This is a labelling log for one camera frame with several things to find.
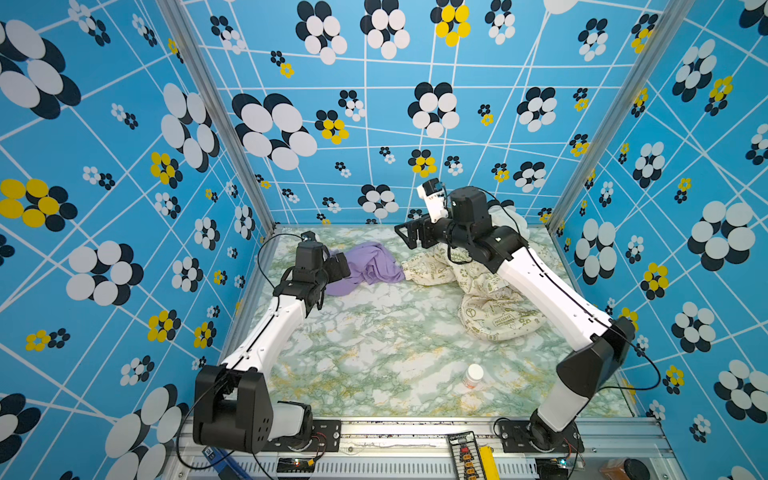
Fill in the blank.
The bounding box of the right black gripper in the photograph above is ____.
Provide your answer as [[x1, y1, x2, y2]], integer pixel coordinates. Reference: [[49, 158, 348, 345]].
[[397, 210, 475, 255]]

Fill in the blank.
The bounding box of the purple cloth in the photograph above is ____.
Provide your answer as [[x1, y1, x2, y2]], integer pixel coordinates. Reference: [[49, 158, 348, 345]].
[[326, 241, 405, 297]]

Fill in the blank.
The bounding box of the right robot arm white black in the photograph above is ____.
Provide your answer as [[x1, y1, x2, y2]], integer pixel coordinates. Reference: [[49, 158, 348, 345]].
[[395, 179, 635, 452]]

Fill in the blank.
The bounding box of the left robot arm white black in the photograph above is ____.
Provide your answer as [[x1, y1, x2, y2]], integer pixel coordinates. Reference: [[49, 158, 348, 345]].
[[190, 231, 350, 454]]

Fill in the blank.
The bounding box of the white cloth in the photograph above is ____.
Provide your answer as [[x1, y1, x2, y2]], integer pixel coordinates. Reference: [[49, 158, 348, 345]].
[[489, 205, 530, 241]]

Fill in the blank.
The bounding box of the cream green printed cloth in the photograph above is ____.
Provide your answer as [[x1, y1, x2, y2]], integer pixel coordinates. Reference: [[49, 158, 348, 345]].
[[402, 244, 547, 342]]

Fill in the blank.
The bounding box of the small white pill bottle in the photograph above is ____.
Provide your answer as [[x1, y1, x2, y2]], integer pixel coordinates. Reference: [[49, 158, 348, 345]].
[[463, 363, 484, 389]]

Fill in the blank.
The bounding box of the left circuit board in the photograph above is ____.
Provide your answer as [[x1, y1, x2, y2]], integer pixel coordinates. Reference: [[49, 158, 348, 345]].
[[276, 458, 316, 474]]

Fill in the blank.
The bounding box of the circuit board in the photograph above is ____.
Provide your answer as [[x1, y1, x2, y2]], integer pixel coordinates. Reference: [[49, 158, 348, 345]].
[[276, 458, 316, 474], [536, 459, 570, 480]]

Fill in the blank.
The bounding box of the blue tool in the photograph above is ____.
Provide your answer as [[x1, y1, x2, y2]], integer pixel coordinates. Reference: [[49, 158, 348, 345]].
[[202, 446, 252, 480]]

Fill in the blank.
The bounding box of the right circuit board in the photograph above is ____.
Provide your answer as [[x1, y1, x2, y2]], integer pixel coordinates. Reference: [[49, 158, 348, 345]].
[[536, 459, 570, 480]]

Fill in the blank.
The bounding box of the brown jar black lid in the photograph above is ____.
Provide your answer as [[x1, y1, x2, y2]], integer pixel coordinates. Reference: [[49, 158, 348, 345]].
[[599, 458, 651, 480]]

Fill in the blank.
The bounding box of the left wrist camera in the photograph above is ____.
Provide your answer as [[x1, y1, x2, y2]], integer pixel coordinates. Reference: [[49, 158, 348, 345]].
[[300, 231, 317, 242]]

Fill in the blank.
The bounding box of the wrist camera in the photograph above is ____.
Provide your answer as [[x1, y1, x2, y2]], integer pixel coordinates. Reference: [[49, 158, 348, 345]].
[[417, 178, 449, 223], [300, 231, 317, 242]]

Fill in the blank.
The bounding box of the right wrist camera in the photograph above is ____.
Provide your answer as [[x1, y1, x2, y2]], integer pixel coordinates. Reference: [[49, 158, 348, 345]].
[[417, 178, 449, 223]]

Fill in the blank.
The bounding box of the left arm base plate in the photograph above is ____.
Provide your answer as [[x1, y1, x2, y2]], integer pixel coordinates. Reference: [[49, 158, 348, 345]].
[[262, 419, 342, 453]]

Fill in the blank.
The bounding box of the aluminium front rail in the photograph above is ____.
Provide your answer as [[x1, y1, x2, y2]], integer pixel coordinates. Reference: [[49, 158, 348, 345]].
[[164, 417, 685, 479]]

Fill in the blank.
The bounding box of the right aluminium corner post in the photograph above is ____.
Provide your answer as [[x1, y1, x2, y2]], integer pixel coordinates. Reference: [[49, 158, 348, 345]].
[[547, 0, 695, 236]]

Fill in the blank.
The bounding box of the aluminium corner post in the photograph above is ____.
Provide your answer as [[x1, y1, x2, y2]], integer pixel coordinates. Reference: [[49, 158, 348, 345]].
[[547, 0, 695, 236], [157, 0, 275, 238]]

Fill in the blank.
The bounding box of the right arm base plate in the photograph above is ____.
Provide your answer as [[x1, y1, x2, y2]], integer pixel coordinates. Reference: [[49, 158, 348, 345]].
[[492, 417, 584, 456]]

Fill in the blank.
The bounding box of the left aluminium corner post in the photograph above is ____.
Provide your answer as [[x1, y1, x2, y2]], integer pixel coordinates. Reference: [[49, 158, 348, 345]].
[[157, 0, 275, 238]]

